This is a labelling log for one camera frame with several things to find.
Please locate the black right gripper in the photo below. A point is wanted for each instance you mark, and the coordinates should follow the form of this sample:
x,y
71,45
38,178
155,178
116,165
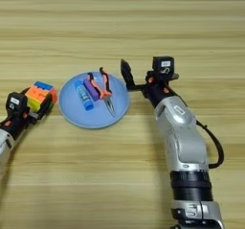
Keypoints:
x,y
153,90

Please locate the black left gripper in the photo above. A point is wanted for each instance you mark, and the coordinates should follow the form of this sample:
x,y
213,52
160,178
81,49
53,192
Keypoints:
x,y
14,122

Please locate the multicoloured puzzle cube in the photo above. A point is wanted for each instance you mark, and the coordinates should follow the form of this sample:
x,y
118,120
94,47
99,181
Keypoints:
x,y
40,95

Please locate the orange black needle-nose pliers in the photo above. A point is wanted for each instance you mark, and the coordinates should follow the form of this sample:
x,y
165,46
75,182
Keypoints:
x,y
104,92

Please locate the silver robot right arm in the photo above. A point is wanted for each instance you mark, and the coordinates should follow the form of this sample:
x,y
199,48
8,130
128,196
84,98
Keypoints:
x,y
185,137

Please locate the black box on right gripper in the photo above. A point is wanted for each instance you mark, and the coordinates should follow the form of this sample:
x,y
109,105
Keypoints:
x,y
163,67

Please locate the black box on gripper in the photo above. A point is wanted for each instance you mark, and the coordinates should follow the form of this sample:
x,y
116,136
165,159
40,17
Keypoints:
x,y
163,67
16,102

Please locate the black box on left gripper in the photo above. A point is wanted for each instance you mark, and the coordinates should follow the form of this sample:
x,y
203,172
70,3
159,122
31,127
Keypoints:
x,y
16,102

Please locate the blue glue stick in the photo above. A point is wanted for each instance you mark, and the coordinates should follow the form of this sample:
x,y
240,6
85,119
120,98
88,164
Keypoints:
x,y
83,95

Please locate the purple rectangular block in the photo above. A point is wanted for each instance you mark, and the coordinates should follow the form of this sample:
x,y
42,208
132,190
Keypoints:
x,y
92,89

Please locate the round blue plate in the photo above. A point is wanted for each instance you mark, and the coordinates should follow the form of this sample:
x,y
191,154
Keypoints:
x,y
95,111

